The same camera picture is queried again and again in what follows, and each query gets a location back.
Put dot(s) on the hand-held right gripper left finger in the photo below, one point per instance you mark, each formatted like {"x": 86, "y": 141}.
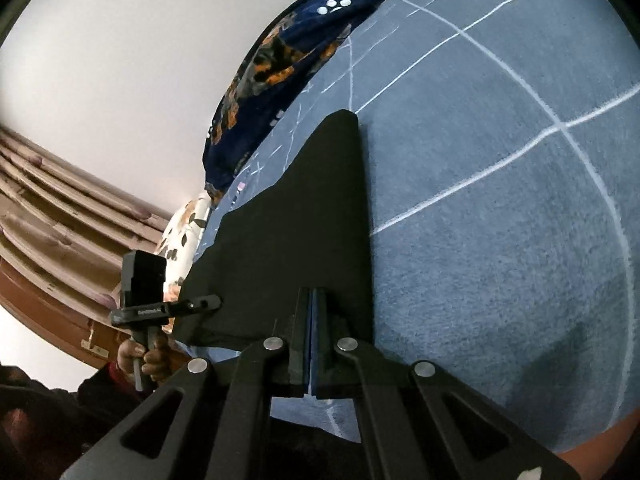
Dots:
{"x": 300, "y": 340}

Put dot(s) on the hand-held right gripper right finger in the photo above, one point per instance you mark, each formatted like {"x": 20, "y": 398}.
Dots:
{"x": 326, "y": 340}

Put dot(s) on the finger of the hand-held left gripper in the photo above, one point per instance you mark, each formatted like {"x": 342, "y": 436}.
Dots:
{"x": 197, "y": 305}

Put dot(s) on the black pants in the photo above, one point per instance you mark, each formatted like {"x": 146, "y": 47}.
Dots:
{"x": 300, "y": 220}

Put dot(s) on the person's left forearm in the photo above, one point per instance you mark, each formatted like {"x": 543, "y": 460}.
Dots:
{"x": 102, "y": 387}

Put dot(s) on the person's left hand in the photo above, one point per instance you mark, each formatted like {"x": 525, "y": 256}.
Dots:
{"x": 160, "y": 360}

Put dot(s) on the white floral pillow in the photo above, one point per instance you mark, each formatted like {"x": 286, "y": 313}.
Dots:
{"x": 190, "y": 220}

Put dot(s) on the beige floral curtain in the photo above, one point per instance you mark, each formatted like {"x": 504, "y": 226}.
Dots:
{"x": 60, "y": 220}

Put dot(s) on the blue checked bed sheet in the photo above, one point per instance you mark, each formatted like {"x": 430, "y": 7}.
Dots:
{"x": 475, "y": 210}

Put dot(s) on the navy dog printed blanket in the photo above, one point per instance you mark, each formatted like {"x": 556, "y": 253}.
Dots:
{"x": 300, "y": 25}

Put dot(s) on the brown wooden bed frame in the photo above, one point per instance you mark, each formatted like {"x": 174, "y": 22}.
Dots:
{"x": 50, "y": 310}

